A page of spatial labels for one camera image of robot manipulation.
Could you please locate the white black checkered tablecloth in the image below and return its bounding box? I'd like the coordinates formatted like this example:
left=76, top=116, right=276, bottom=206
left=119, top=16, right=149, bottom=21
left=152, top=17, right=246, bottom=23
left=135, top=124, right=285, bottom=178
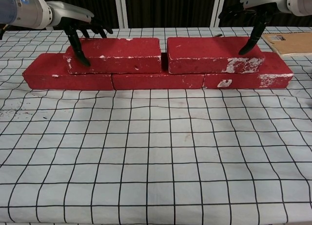
left=0, top=26, right=312, bottom=225

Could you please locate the brown kraft spiral notebook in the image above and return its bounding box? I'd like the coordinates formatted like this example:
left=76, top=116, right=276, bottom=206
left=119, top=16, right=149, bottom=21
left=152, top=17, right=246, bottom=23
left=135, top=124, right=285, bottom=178
left=260, top=31, right=312, bottom=57

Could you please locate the red brick with small dent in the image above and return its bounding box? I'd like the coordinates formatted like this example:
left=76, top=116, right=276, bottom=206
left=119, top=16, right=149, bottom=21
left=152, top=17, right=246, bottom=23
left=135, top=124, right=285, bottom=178
left=63, top=38, right=163, bottom=75

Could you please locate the red brick with cracked edge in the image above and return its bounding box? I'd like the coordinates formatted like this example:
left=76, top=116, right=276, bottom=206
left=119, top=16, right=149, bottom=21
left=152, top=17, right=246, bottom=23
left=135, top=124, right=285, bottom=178
left=111, top=52, right=205, bottom=90

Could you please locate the plain red brick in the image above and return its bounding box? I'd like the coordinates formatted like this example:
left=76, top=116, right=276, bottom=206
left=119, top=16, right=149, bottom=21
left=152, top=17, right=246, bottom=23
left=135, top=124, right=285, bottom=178
left=21, top=53, right=115, bottom=91

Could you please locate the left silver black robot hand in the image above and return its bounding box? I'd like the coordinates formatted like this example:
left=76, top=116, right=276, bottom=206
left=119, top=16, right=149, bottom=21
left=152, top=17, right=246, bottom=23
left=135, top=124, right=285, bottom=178
left=47, top=0, right=113, bottom=66

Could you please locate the red brick with white scuffed corner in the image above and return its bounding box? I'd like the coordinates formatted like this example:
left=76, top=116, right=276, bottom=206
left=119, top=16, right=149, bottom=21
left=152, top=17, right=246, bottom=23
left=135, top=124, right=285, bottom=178
left=166, top=36, right=266, bottom=75

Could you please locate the red brick with white curl mark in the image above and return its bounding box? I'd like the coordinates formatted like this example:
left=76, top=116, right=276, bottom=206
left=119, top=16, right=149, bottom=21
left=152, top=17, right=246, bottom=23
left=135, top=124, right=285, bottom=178
left=202, top=51, right=294, bottom=90

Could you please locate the white metal frame post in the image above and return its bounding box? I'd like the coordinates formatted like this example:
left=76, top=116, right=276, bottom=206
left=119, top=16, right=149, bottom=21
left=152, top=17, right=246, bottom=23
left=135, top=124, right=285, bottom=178
left=114, top=0, right=129, bottom=29
left=211, top=0, right=226, bottom=28

